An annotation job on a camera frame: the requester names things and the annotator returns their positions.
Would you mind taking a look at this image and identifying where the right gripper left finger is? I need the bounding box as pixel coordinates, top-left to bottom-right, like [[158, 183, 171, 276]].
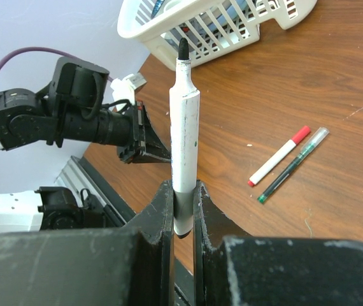
[[0, 180, 174, 305]]

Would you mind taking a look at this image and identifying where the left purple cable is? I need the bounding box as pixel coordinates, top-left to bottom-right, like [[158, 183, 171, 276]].
[[0, 47, 118, 96]]

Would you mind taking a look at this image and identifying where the red marker cap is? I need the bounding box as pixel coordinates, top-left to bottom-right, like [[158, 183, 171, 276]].
[[291, 126, 311, 145]]

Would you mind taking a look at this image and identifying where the white black marker pen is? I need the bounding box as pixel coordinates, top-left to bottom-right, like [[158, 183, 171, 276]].
[[169, 38, 201, 238]]

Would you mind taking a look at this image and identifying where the clear pen cap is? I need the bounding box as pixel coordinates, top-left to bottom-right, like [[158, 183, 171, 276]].
[[300, 127, 329, 156]]

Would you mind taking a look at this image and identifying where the aluminium frame rail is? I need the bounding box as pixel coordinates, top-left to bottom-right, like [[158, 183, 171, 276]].
[[54, 156, 106, 207]]

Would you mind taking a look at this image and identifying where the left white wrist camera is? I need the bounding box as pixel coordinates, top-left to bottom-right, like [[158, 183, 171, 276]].
[[110, 73, 147, 105]]

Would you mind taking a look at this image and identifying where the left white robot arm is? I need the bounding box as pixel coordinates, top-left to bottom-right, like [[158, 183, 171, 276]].
[[0, 57, 171, 233]]

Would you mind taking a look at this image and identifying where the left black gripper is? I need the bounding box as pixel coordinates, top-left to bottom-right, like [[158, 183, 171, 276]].
[[63, 102, 171, 163]]

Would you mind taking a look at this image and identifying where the green gel pen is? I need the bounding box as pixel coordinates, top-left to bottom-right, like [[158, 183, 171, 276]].
[[257, 143, 317, 204]]

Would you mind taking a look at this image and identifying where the white plastic dish basket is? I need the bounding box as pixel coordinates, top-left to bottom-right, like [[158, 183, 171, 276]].
[[117, 0, 317, 70]]

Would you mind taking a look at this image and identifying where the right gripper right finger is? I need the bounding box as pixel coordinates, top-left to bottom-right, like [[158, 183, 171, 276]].
[[193, 182, 363, 305]]

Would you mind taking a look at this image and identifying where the white red marker pen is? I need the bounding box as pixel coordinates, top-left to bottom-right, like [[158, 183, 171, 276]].
[[248, 138, 297, 187]]

